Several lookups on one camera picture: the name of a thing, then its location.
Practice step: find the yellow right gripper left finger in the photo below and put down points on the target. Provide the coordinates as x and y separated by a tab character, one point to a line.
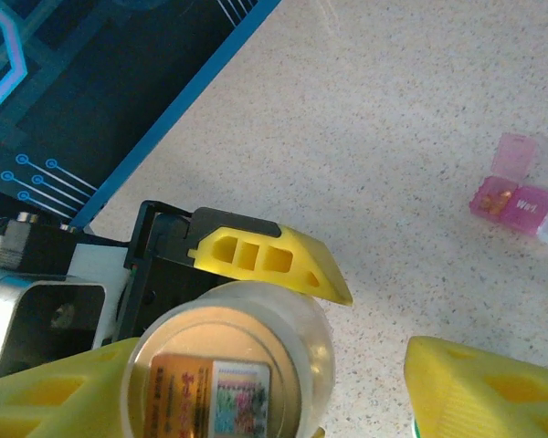
41	397

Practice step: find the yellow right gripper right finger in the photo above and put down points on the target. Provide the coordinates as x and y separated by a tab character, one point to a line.
493	392

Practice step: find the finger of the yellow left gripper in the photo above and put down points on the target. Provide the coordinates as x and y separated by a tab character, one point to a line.
310	269

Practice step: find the white bottle with green cap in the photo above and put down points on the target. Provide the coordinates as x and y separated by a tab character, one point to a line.
417	429

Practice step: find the clear bottle with sticker lid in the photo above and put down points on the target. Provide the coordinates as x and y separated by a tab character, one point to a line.
228	347

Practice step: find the pink and clear pill organizer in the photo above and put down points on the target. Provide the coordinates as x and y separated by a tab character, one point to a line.
525	205

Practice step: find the blue table edge strip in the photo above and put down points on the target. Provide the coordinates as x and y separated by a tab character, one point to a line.
173	114

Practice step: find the orange softgel pill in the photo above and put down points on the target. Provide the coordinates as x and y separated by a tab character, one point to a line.
487	205
502	196

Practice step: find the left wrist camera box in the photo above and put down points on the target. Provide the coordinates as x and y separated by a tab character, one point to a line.
64	319

